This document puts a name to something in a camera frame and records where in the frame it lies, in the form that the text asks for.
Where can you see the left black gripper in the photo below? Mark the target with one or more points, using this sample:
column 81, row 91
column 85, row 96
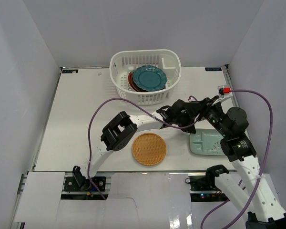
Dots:
column 189, row 118

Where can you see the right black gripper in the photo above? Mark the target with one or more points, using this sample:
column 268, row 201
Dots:
column 203, row 108

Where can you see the light green divided square plate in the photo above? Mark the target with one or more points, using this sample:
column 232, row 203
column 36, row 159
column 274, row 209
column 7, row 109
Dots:
column 206, row 142

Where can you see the woven bamboo round tray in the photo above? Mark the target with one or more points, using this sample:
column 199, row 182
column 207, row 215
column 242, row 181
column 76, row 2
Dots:
column 149, row 149

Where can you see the teal scalloped round plate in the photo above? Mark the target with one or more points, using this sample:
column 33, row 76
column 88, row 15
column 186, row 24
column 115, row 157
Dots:
column 149, row 78

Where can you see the brown rimmed beige round plate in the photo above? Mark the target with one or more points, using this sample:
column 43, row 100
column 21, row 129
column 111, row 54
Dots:
column 132, row 84

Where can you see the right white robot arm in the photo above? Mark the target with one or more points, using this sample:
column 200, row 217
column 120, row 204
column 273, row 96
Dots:
column 257, row 200

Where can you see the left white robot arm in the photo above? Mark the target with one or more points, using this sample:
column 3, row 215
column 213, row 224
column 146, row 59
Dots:
column 119, row 131

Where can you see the right blue table label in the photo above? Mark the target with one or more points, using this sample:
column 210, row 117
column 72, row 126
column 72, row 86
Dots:
column 213, row 69

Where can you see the blue table label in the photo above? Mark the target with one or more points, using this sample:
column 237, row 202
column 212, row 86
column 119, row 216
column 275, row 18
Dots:
column 69, row 71
column 213, row 69

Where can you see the white plastic dish basket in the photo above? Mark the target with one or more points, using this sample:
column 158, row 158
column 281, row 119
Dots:
column 122, row 63

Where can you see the left blue table label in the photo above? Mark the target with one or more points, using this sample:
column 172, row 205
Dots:
column 69, row 71

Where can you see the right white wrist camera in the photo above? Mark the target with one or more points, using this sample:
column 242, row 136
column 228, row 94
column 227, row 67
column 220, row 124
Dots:
column 224, row 93

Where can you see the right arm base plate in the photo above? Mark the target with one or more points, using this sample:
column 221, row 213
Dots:
column 199, row 183

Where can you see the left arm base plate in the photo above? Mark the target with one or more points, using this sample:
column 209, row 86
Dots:
column 71, row 184

